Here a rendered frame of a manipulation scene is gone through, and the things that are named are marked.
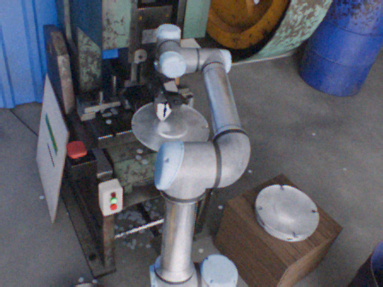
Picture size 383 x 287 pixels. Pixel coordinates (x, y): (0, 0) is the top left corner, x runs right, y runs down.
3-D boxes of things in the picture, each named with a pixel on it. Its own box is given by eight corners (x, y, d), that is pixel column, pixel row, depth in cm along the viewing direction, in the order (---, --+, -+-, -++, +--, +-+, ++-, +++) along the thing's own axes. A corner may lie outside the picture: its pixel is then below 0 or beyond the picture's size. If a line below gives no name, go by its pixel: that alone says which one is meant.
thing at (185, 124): (132, 154, 132) (132, 152, 132) (131, 101, 153) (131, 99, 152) (215, 155, 138) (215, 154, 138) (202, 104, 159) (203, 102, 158)
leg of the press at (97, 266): (117, 271, 184) (118, 124, 124) (94, 280, 179) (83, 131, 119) (63, 149, 240) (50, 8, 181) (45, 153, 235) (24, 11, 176)
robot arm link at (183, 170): (199, 310, 116) (224, 156, 90) (150, 314, 113) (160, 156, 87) (191, 279, 126) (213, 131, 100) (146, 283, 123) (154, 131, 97)
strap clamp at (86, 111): (120, 112, 160) (121, 91, 154) (81, 120, 153) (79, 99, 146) (115, 104, 164) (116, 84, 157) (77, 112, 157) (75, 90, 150)
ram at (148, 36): (170, 80, 149) (179, 6, 130) (134, 87, 143) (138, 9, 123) (152, 58, 160) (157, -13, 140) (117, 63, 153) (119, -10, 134)
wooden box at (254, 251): (317, 267, 199) (344, 227, 176) (265, 307, 179) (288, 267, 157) (264, 214, 221) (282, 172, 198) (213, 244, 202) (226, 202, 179)
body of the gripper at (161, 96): (166, 88, 146) (168, 60, 138) (176, 101, 141) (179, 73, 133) (147, 92, 143) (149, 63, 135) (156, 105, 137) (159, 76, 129)
